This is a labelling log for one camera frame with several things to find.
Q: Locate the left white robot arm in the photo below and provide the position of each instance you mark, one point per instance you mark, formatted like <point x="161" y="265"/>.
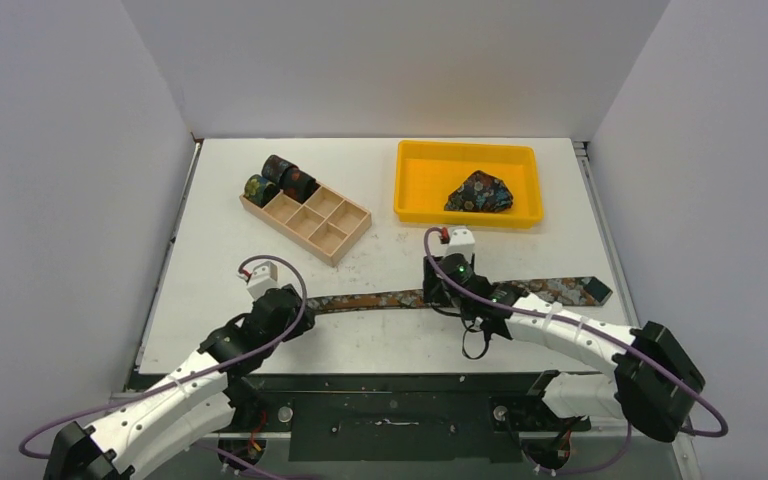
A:
<point x="200" y="396"/>

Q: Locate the wooden compartment tray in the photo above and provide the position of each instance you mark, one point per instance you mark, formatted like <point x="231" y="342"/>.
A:
<point x="327" y="225"/>

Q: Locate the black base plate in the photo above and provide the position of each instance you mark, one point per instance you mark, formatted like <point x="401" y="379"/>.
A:
<point x="409" y="417"/>

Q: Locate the dark rolled tie rear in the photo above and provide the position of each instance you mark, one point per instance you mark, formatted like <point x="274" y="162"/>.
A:
<point x="276" y="168"/>

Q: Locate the orange grey floral tie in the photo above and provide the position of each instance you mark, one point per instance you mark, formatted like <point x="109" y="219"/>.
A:
<point x="581" y="291"/>

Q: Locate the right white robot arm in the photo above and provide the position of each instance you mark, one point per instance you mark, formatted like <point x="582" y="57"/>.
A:
<point x="642" y="375"/>

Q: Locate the yellow plastic bin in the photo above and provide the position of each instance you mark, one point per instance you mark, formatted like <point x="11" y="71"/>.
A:
<point x="428" y="171"/>

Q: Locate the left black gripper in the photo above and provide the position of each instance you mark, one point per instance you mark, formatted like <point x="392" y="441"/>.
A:
<point x="306" y="325"/>

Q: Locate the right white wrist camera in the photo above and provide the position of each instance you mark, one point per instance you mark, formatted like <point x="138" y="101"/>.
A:
<point x="458" y="240"/>

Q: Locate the red patterned rolled tie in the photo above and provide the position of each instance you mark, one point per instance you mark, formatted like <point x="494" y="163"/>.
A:
<point x="298" y="185"/>

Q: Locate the dark floral folded tie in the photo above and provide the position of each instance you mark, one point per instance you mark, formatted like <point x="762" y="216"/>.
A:
<point x="480" y="192"/>

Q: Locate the yellow floral rolled tie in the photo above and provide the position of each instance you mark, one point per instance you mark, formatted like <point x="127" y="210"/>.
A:
<point x="259" y="190"/>

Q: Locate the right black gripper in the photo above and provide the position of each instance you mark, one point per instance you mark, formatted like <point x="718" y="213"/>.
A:
<point x="437" y="291"/>

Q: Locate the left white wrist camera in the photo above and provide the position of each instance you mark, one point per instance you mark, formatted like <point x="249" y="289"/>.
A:
<point x="259" y="279"/>

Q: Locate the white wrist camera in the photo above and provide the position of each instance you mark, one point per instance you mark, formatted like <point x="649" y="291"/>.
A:
<point x="458" y="240"/>
<point x="259" y="279"/>

